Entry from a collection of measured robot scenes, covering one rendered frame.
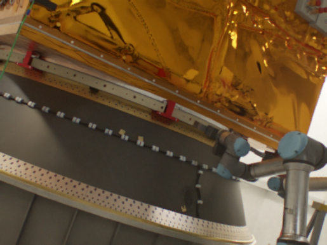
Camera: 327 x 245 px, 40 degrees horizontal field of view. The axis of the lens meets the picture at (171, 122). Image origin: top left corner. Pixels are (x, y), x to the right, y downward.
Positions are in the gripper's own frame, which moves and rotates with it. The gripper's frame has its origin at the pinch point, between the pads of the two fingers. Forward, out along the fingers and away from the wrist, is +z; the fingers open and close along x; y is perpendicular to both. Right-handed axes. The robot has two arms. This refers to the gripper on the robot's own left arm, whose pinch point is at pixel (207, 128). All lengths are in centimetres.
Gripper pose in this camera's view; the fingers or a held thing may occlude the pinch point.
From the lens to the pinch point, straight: 224.3
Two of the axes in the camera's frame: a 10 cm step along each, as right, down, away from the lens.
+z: -4.6, -2.8, 8.4
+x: -7.8, -3.2, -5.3
